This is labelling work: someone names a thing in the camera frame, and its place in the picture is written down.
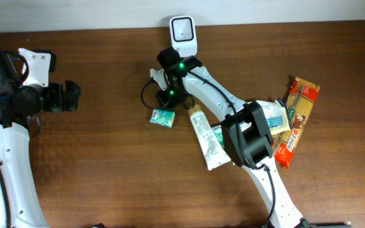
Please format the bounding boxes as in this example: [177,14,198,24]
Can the white tube with gold cap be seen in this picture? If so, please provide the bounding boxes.
[188,104,231,170]

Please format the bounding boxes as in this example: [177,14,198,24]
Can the cream snack bag blue label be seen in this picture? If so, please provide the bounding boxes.
[256,98,293,136]

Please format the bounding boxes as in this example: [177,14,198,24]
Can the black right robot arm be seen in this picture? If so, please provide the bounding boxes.
[154,47,310,227]

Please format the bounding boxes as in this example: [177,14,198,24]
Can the white barcode scanner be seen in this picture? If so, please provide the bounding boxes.
[169,15,198,58]

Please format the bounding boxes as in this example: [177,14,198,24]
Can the green tissue pack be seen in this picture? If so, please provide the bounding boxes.
[150,110,176,129]
[212,125,224,148]

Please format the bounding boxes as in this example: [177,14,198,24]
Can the orange red snack bag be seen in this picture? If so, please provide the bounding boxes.
[272,77,320,169]

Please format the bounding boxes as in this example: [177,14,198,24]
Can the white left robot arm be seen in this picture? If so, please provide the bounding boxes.
[0,48,81,227]

